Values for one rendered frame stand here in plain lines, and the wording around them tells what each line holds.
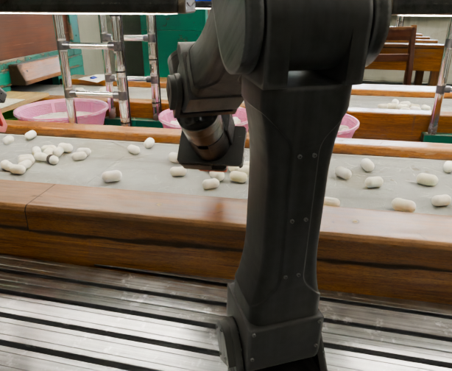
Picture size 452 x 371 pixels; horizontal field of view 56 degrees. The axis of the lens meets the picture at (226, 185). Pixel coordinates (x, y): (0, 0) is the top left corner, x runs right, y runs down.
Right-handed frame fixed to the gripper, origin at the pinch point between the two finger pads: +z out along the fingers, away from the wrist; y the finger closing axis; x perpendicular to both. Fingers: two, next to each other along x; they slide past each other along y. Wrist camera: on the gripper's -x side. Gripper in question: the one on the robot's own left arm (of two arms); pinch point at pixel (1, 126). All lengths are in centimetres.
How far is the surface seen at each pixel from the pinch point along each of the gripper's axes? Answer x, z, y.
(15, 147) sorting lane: -4.7, 23.7, 14.7
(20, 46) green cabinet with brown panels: -55, 57, 50
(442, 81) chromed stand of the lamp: -39, 46, -88
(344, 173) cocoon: -2, 18, -61
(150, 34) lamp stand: -48, 39, -6
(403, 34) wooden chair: -170, 204, -114
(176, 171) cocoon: 1.3, 14.5, -28.5
